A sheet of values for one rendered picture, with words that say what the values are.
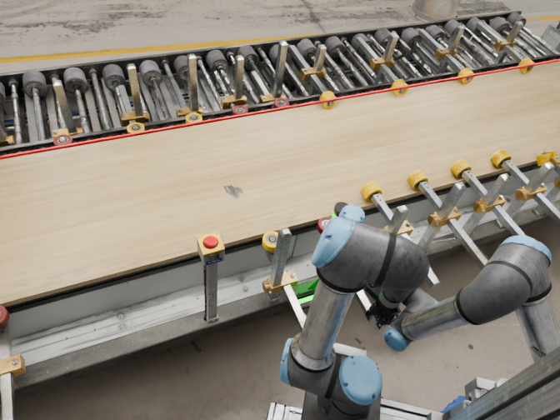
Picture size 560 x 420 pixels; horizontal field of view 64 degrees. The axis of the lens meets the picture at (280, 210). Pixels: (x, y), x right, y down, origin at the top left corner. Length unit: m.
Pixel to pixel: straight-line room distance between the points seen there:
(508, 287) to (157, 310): 1.35
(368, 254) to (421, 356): 1.90
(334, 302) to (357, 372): 0.27
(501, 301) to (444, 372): 1.67
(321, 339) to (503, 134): 1.88
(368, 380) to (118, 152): 1.46
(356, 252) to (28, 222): 1.40
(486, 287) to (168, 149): 1.49
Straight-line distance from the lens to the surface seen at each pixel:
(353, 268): 0.92
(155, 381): 2.53
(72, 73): 2.74
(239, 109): 2.35
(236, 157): 2.10
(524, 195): 2.33
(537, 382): 0.76
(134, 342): 1.85
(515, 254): 1.21
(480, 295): 1.16
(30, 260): 1.88
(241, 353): 2.55
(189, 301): 1.99
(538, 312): 1.31
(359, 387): 1.22
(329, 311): 1.04
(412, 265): 0.94
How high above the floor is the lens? 2.38
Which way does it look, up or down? 51 degrees down
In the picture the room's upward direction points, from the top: 10 degrees clockwise
